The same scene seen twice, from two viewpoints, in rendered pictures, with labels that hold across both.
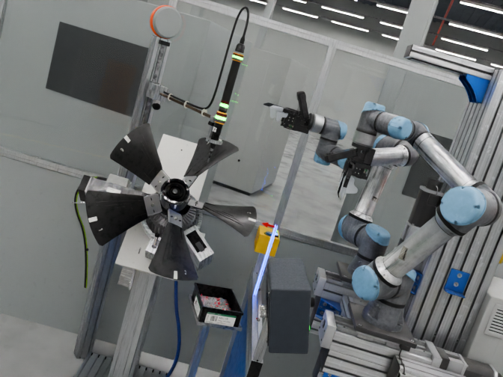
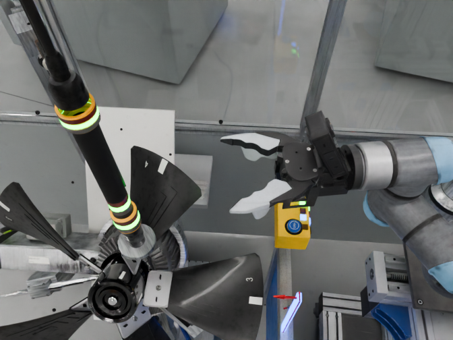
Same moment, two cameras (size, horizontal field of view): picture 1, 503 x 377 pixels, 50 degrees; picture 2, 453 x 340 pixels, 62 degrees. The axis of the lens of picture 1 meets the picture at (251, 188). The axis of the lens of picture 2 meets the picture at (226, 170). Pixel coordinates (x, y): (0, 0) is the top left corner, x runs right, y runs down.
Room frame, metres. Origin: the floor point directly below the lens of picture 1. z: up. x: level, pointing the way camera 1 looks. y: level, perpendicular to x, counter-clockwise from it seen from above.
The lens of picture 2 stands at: (1.91, 0.00, 2.11)
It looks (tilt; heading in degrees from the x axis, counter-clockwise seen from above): 55 degrees down; 7
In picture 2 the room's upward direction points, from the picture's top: straight up
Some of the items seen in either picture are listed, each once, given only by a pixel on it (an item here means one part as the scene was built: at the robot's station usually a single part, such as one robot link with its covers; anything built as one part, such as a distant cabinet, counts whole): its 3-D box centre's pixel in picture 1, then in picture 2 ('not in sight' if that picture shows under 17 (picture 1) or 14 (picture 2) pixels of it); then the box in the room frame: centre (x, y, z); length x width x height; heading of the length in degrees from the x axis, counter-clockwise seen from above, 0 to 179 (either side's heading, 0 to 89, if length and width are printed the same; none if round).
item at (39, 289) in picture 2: not in sight; (40, 289); (2.18, 0.55, 1.08); 0.07 x 0.04 x 0.06; 103
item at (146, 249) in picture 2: (215, 130); (130, 227); (2.20, 0.21, 1.50); 0.09 x 0.07 x 0.10; 38
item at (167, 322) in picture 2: not in sight; (161, 315); (2.19, 0.23, 0.91); 0.12 x 0.08 x 0.12; 3
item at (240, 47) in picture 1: (227, 93); (110, 183); (2.19, 0.20, 1.66); 0.04 x 0.04 x 0.46
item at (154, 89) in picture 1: (156, 91); (32, 31); (2.68, 0.59, 1.54); 0.10 x 0.07 x 0.08; 38
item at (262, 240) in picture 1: (266, 241); (290, 221); (2.50, -0.14, 1.02); 0.16 x 0.10 x 0.11; 3
